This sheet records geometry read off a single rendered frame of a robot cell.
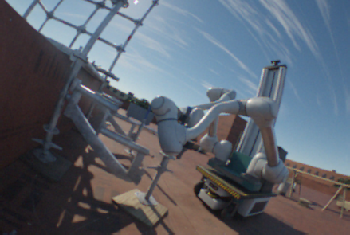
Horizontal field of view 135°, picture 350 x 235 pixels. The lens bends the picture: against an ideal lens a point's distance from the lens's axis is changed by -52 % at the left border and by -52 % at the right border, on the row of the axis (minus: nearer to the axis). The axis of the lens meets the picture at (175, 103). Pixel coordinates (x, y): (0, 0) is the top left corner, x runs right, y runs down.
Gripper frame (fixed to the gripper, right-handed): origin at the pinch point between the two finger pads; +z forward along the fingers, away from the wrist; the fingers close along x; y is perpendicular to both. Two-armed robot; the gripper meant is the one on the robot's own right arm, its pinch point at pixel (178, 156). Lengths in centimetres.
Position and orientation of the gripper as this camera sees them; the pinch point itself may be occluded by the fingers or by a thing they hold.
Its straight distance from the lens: 110.3
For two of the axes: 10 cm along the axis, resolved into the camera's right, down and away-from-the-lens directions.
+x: 5.7, 1.4, -8.1
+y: -7.1, -4.1, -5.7
